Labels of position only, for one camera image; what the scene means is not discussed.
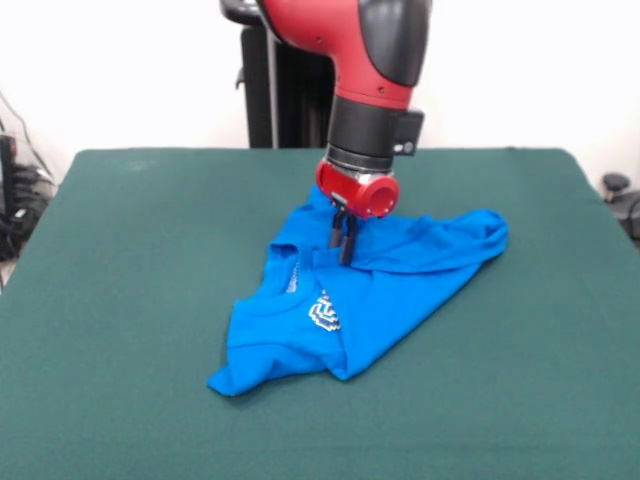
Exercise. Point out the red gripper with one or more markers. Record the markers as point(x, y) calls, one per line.
point(357, 192)

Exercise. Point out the blue t-shirt with white print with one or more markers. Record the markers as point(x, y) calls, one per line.
point(390, 290)

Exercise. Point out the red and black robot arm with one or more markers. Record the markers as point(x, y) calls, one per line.
point(370, 75)

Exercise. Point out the dark green table cloth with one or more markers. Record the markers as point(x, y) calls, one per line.
point(100, 350)

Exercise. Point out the black electronics box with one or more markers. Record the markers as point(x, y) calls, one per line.
point(7, 170)

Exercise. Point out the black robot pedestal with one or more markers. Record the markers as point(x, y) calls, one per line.
point(285, 90)

